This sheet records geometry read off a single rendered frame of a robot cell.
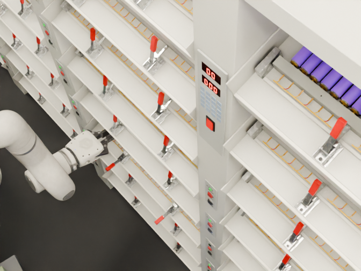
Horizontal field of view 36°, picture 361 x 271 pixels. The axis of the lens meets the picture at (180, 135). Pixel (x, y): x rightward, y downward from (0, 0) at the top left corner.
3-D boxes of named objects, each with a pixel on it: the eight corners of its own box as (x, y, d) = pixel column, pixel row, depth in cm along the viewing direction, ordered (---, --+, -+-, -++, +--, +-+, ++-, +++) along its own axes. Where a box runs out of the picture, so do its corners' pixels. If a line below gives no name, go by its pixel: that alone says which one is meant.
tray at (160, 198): (204, 250, 187) (196, 248, 178) (95, 134, 211) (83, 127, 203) (245, 206, 187) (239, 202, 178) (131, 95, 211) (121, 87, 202)
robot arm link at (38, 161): (56, 157, 158) (83, 190, 186) (24, 120, 164) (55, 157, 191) (30, 178, 156) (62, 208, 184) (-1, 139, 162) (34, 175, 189)
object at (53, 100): (89, 144, 232) (74, 135, 220) (11, 59, 257) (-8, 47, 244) (123, 108, 232) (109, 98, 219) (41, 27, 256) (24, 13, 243)
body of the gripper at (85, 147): (77, 162, 184) (105, 145, 189) (59, 142, 188) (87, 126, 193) (79, 175, 190) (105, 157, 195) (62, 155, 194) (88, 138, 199)
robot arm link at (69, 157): (71, 164, 183) (78, 159, 184) (55, 147, 186) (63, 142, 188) (73, 178, 189) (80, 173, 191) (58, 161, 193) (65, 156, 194)
